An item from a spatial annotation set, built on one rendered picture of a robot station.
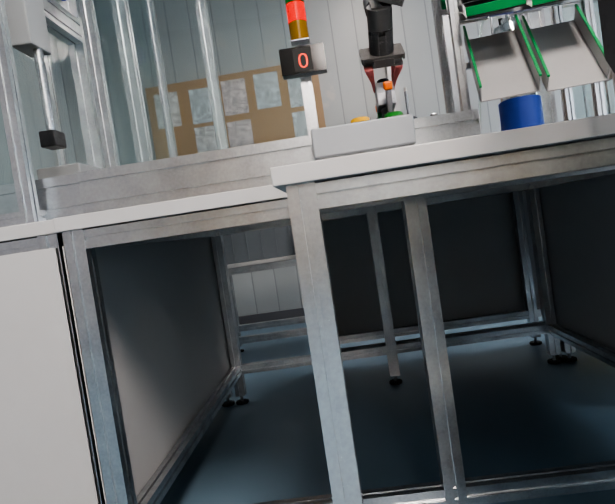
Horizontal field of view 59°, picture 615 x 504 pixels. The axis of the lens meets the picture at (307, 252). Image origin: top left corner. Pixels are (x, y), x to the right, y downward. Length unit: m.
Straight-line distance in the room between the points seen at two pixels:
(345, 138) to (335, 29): 3.91
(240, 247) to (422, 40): 2.60
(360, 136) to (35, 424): 0.93
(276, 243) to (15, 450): 2.14
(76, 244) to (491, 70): 1.04
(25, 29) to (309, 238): 1.32
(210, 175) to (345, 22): 3.91
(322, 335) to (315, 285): 0.08
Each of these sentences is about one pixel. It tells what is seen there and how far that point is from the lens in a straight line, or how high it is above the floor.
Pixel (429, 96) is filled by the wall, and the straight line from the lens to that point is 4.91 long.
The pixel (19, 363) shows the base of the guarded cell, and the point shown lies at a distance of 1.36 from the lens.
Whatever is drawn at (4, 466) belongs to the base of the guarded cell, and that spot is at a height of 0.34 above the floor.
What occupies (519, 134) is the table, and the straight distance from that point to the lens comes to 0.86.
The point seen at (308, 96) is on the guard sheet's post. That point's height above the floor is 1.12.
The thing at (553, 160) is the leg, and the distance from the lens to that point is 0.90.
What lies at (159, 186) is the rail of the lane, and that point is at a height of 0.90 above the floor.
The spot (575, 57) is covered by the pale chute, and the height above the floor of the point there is 1.07.
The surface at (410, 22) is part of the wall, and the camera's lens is 5.06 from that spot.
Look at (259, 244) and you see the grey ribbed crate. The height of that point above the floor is 0.71.
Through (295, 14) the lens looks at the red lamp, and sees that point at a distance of 1.57.
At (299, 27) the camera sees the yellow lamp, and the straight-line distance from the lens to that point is 1.56.
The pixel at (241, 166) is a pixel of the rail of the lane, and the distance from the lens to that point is 1.22.
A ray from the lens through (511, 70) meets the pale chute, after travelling 1.45.
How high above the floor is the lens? 0.76
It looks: 2 degrees down
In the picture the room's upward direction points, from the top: 8 degrees counter-clockwise
